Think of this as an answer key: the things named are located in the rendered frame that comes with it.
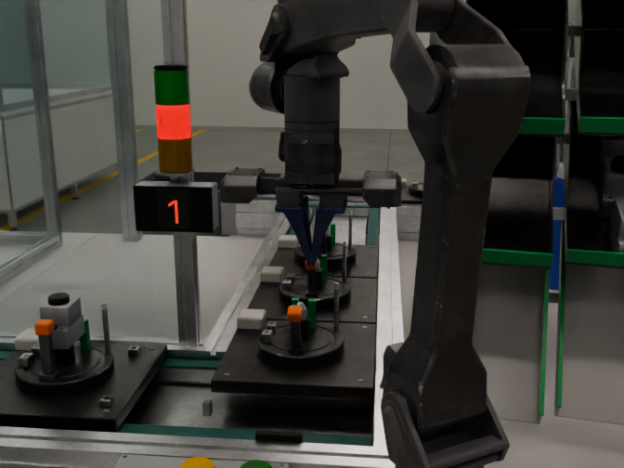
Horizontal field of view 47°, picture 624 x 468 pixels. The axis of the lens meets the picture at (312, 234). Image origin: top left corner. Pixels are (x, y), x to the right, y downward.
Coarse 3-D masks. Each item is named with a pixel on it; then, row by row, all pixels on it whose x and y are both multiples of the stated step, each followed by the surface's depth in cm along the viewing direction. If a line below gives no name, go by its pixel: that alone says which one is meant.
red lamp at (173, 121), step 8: (160, 112) 106; (168, 112) 105; (176, 112) 106; (184, 112) 106; (160, 120) 106; (168, 120) 106; (176, 120) 106; (184, 120) 106; (160, 128) 107; (168, 128) 106; (176, 128) 106; (184, 128) 107; (160, 136) 107; (168, 136) 106; (176, 136) 106; (184, 136) 107
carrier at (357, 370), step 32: (256, 320) 124; (256, 352) 115; (288, 352) 111; (320, 352) 111; (352, 352) 115; (224, 384) 106; (256, 384) 106; (288, 384) 105; (320, 384) 105; (352, 384) 105
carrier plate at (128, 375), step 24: (120, 360) 112; (144, 360) 112; (0, 384) 105; (120, 384) 105; (144, 384) 107; (0, 408) 98; (24, 408) 98; (48, 408) 98; (72, 408) 98; (96, 408) 98; (120, 408) 98
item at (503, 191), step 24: (528, 144) 107; (552, 144) 97; (504, 168) 103; (528, 168) 103; (552, 168) 94; (504, 192) 99; (528, 192) 99; (552, 192) 93; (504, 216) 95; (528, 216) 95; (504, 240) 92; (528, 240) 91; (504, 264) 89; (528, 264) 88
